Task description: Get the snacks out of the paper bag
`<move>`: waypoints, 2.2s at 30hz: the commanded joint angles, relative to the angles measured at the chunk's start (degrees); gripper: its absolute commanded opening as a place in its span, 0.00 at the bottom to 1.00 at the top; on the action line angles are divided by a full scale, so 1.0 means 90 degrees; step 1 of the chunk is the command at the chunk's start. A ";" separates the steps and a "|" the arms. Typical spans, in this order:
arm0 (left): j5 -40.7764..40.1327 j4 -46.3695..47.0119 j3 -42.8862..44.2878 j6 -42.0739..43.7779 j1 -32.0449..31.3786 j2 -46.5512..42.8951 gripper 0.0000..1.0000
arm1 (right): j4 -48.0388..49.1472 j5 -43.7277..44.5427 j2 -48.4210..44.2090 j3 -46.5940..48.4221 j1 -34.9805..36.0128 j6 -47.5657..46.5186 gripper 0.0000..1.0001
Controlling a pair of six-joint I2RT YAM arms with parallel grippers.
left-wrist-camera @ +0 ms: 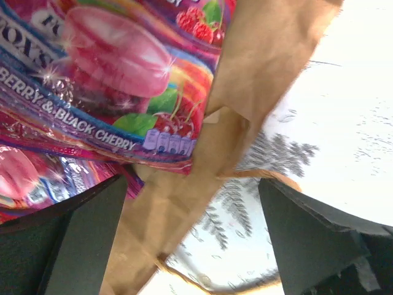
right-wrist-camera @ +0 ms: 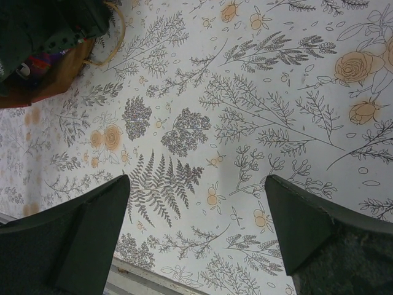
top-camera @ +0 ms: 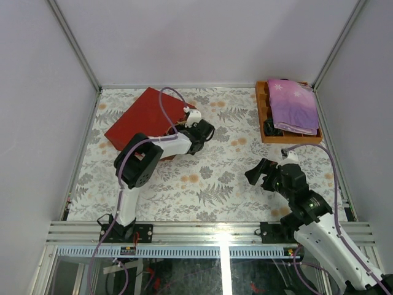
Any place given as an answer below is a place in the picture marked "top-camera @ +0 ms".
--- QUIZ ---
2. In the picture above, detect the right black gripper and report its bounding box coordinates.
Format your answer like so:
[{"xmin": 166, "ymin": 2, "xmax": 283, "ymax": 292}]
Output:
[{"xmin": 244, "ymin": 158, "xmax": 293, "ymax": 201}]

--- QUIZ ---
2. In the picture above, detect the red paper bag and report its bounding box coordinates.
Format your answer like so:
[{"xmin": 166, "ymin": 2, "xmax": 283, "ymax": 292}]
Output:
[{"xmin": 105, "ymin": 87, "xmax": 196, "ymax": 163}]

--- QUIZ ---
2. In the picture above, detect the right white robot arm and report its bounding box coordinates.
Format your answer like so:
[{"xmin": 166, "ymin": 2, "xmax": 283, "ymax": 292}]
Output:
[{"xmin": 244, "ymin": 158, "xmax": 392, "ymax": 294}]

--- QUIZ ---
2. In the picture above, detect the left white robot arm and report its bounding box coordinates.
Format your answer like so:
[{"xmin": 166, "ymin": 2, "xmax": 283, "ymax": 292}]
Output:
[{"xmin": 100, "ymin": 119, "xmax": 215, "ymax": 243}]

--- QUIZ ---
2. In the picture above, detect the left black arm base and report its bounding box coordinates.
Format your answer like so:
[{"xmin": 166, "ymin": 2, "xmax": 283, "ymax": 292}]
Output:
[{"xmin": 104, "ymin": 223, "xmax": 154, "ymax": 244}]

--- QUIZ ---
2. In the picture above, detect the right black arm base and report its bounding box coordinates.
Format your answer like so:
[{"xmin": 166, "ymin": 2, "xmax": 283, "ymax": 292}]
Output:
[{"xmin": 260, "ymin": 222, "xmax": 301, "ymax": 244}]

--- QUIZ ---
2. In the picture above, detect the black item in tray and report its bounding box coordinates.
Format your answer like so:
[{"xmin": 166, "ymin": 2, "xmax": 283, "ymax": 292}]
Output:
[{"xmin": 263, "ymin": 117, "xmax": 283, "ymax": 137}]

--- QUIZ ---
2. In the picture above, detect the floral table mat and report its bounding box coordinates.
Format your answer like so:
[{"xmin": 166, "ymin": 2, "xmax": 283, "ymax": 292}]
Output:
[{"xmin": 66, "ymin": 87, "xmax": 349, "ymax": 222}]

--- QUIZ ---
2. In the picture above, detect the purple star cloth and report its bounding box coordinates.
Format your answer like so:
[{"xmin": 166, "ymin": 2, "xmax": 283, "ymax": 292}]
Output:
[{"xmin": 267, "ymin": 79, "xmax": 319, "ymax": 136}]

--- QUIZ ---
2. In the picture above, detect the wooden compartment tray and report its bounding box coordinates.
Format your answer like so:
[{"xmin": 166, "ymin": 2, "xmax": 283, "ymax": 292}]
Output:
[{"xmin": 255, "ymin": 81, "xmax": 323, "ymax": 144}]

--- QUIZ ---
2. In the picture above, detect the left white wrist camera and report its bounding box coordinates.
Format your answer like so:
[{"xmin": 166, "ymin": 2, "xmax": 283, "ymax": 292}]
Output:
[{"xmin": 184, "ymin": 106, "xmax": 201, "ymax": 128}]

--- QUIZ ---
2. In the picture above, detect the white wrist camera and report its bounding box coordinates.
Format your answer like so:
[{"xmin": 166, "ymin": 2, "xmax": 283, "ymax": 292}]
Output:
[
  {"xmin": 184, "ymin": 106, "xmax": 201, "ymax": 128},
  {"xmin": 279, "ymin": 148, "xmax": 299, "ymax": 166}
]

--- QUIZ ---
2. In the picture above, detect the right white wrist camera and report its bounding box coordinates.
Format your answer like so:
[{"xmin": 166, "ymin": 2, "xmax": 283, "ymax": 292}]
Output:
[{"xmin": 279, "ymin": 148, "xmax": 299, "ymax": 166}]

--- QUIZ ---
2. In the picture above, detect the blue slotted cable duct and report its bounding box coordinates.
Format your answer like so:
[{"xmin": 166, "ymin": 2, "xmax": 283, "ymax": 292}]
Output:
[{"xmin": 57, "ymin": 245, "xmax": 295, "ymax": 259}]

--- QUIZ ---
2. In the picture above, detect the aluminium front rail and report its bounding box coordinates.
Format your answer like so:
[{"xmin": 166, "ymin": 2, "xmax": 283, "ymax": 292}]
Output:
[{"xmin": 45, "ymin": 220, "xmax": 377, "ymax": 246}]

